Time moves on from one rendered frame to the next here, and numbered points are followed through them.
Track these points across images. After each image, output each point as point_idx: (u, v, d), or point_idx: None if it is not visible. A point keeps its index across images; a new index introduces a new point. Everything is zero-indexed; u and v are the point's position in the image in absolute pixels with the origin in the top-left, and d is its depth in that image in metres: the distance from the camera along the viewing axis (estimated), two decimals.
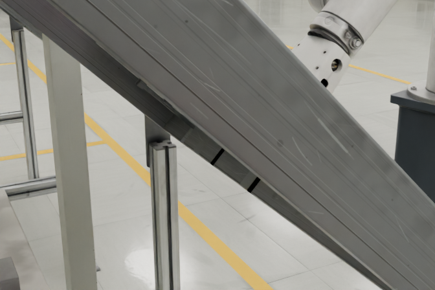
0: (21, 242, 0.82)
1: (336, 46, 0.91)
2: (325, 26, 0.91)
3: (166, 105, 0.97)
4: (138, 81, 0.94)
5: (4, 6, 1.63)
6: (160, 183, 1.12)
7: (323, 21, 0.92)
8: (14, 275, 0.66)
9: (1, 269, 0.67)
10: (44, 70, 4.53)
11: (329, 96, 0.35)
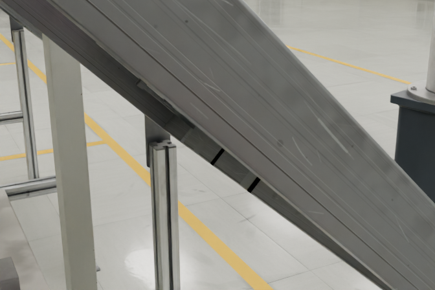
0: (21, 242, 0.82)
1: None
2: None
3: (166, 105, 0.97)
4: (138, 81, 0.94)
5: (4, 6, 1.63)
6: (160, 183, 1.12)
7: None
8: (14, 275, 0.66)
9: (1, 269, 0.67)
10: (44, 70, 4.53)
11: (329, 96, 0.35)
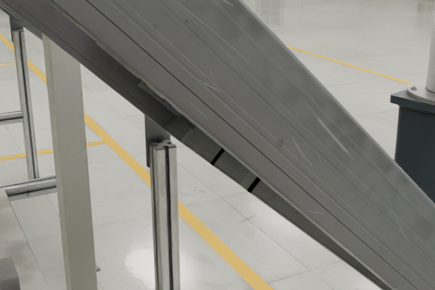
0: (21, 242, 0.82)
1: None
2: None
3: (166, 105, 0.97)
4: (138, 81, 0.94)
5: (4, 6, 1.63)
6: (160, 183, 1.12)
7: None
8: (14, 275, 0.66)
9: (1, 269, 0.67)
10: (44, 70, 4.53)
11: (329, 96, 0.35)
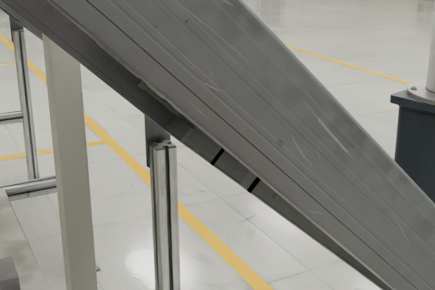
0: (21, 242, 0.82)
1: None
2: None
3: (166, 105, 0.97)
4: (138, 81, 0.94)
5: (4, 6, 1.63)
6: (160, 183, 1.12)
7: None
8: (14, 275, 0.66)
9: (1, 269, 0.67)
10: (44, 70, 4.53)
11: (329, 96, 0.35)
